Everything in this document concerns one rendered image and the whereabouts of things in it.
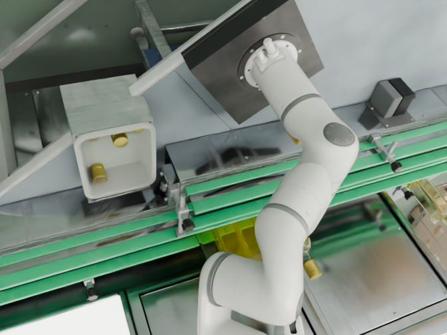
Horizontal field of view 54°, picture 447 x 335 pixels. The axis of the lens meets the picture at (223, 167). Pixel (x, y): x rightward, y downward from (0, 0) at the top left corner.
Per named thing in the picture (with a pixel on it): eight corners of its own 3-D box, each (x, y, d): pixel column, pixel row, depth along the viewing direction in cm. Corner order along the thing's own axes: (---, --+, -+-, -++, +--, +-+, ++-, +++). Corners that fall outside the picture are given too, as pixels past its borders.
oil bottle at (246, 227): (222, 209, 125) (253, 275, 114) (225, 198, 121) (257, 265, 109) (240, 204, 127) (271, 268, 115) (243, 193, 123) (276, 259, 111)
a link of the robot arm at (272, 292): (243, 197, 72) (194, 260, 64) (319, 212, 65) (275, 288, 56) (262, 251, 80) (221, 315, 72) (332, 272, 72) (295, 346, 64)
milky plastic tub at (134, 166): (79, 174, 110) (86, 201, 105) (64, 110, 92) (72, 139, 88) (147, 159, 115) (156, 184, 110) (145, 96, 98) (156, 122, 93)
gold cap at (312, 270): (303, 266, 116) (311, 281, 114) (300, 263, 113) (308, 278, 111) (315, 260, 116) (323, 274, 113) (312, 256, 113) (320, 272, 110)
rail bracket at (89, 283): (77, 263, 118) (87, 308, 111) (73, 251, 113) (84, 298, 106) (92, 258, 120) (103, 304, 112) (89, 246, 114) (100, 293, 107)
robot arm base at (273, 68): (229, 52, 90) (261, 104, 81) (283, 18, 88) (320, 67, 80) (255, 94, 103) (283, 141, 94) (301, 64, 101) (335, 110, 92)
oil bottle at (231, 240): (203, 214, 123) (232, 282, 112) (205, 203, 119) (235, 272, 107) (221, 209, 125) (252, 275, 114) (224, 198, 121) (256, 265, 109)
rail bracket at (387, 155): (364, 139, 126) (390, 174, 119) (373, 121, 120) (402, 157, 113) (375, 136, 127) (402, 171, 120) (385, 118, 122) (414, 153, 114)
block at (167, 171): (157, 187, 116) (165, 208, 112) (157, 165, 109) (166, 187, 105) (171, 184, 117) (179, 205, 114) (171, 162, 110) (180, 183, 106)
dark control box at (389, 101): (368, 100, 134) (383, 119, 130) (378, 80, 128) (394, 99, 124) (389, 96, 137) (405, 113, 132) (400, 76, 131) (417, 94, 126)
